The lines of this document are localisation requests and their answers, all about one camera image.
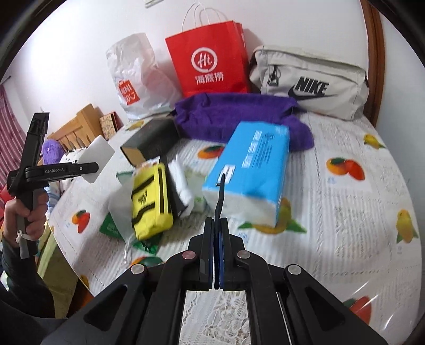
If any wooden furniture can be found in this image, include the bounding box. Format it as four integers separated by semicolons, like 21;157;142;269
48;103;117;150

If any purple plush toy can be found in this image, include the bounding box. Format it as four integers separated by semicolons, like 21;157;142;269
42;139;63;165

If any purple towel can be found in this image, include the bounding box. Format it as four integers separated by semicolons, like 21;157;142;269
174;93;314;151

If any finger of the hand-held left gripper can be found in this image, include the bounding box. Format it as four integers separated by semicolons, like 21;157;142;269
70;162;99;177

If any person's left hand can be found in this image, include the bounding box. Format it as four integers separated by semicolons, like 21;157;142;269
2;193;50;248

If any white sock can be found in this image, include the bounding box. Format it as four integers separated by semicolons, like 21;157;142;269
166;156;195;216

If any red paper bag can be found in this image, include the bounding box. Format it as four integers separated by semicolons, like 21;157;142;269
165;3;251;98

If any white plush toy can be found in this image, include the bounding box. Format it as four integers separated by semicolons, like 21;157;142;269
60;149;83;191

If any black strap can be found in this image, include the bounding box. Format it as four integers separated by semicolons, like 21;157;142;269
215;172;226;221

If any striped curtain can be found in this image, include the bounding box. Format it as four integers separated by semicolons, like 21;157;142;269
0;83;24;173

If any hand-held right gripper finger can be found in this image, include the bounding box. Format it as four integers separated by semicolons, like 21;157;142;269
218;217;389;345
40;217;218;345

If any brown patterned box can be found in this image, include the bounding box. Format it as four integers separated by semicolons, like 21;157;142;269
100;112;120;140

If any blue tissue pack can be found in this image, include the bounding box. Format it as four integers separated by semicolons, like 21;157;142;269
202;121;290;228

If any white plastic bag red label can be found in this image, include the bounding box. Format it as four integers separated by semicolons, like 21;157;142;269
106;32;181;120

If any person's left forearm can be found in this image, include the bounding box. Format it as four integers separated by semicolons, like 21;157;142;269
0;232;57;317

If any grey waist bag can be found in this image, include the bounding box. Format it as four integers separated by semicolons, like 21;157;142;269
249;45;370;120

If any fruit print tablecloth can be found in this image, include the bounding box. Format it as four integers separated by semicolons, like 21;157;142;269
48;109;425;345

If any yellow black pouch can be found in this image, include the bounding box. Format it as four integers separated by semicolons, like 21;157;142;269
130;162;174;240

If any green packet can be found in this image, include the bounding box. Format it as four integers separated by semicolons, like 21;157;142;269
100;212;163;256

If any black box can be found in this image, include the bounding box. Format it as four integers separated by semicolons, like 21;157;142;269
120;118;180;166

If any white cable tie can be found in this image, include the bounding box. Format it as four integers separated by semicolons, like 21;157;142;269
16;215;31;259

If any white foam block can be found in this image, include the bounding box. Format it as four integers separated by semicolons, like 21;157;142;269
77;137;116;184

